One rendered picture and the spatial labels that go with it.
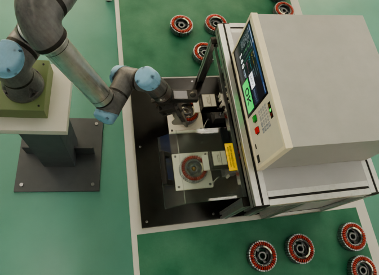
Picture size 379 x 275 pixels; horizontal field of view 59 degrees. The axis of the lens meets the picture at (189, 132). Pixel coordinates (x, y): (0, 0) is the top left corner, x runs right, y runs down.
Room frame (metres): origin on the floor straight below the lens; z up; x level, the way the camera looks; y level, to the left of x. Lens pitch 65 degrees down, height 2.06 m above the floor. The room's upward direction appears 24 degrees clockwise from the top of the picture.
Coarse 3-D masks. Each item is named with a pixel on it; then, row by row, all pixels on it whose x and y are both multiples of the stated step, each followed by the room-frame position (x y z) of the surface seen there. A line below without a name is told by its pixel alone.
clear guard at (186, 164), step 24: (168, 144) 0.40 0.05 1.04; (192, 144) 0.42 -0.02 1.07; (216, 144) 0.46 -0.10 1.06; (168, 168) 0.33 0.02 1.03; (192, 168) 0.35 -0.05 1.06; (216, 168) 0.38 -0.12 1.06; (240, 168) 0.41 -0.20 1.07; (168, 192) 0.26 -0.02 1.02; (192, 192) 0.28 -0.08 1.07; (216, 192) 0.31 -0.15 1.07; (240, 192) 0.34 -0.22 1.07
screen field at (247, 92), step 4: (244, 84) 0.65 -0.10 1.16; (248, 84) 0.64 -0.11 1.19; (244, 88) 0.64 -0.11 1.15; (248, 88) 0.63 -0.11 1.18; (244, 92) 0.63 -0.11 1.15; (248, 92) 0.62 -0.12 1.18; (248, 96) 0.61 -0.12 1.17; (248, 100) 0.60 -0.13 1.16; (252, 100) 0.59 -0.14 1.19; (248, 104) 0.59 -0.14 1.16; (252, 104) 0.58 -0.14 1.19; (248, 108) 0.58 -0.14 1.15; (252, 108) 0.57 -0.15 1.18; (248, 112) 0.57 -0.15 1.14
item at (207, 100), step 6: (204, 96) 0.69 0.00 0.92; (210, 96) 0.71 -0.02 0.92; (216, 96) 0.73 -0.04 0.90; (198, 102) 0.68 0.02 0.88; (204, 102) 0.67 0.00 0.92; (210, 102) 0.68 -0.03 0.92; (216, 102) 0.69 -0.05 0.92; (198, 108) 0.66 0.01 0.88; (204, 108) 0.65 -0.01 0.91; (210, 108) 0.66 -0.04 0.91; (216, 108) 0.67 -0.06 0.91; (222, 108) 0.69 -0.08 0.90
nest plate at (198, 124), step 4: (168, 116) 0.62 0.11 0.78; (172, 116) 0.62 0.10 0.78; (188, 116) 0.66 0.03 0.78; (200, 116) 0.68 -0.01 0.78; (168, 120) 0.60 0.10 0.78; (172, 120) 0.61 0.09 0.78; (196, 120) 0.65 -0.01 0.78; (200, 120) 0.66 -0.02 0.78; (168, 124) 0.58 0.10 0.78; (172, 124) 0.59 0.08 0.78; (192, 124) 0.63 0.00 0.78; (196, 124) 0.64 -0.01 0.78; (200, 124) 0.64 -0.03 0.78; (172, 128) 0.57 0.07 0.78; (176, 128) 0.58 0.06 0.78; (180, 128) 0.59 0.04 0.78; (184, 128) 0.59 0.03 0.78; (188, 128) 0.60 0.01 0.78; (192, 128) 0.61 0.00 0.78; (196, 128) 0.62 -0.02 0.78; (200, 128) 0.63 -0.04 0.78
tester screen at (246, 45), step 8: (248, 24) 0.77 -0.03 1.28; (248, 32) 0.76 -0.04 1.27; (240, 40) 0.77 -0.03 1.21; (248, 40) 0.74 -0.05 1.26; (240, 48) 0.75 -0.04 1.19; (248, 48) 0.72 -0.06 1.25; (248, 56) 0.70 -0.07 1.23; (256, 56) 0.67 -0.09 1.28; (240, 64) 0.72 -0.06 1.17; (248, 64) 0.68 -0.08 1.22; (256, 64) 0.65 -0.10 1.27; (248, 72) 0.66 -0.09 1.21; (256, 72) 0.64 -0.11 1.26; (240, 80) 0.68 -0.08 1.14; (248, 80) 0.65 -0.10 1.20; (256, 80) 0.62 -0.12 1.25; (256, 88) 0.60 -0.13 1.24; (264, 88) 0.58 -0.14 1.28; (256, 104) 0.57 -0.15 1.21
